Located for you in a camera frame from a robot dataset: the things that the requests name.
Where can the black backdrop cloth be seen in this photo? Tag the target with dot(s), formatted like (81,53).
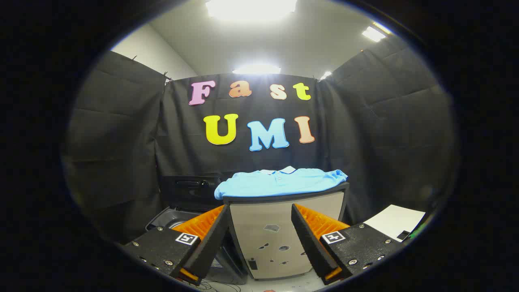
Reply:
(365,134)

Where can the white flat board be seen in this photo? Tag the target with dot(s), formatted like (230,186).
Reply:
(393,221)

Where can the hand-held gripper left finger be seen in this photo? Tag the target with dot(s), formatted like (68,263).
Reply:
(213,239)

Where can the large ceiling light panel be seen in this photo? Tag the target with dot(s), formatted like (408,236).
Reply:
(251,8)

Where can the dark grey washing machine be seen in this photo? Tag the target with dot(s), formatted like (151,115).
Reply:
(168,217)

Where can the light blue polo shirt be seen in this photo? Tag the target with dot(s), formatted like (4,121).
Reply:
(279,182)

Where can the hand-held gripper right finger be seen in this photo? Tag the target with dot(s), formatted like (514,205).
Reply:
(308,239)

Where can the beige cabinet with dark top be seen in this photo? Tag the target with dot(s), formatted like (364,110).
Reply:
(263,219)

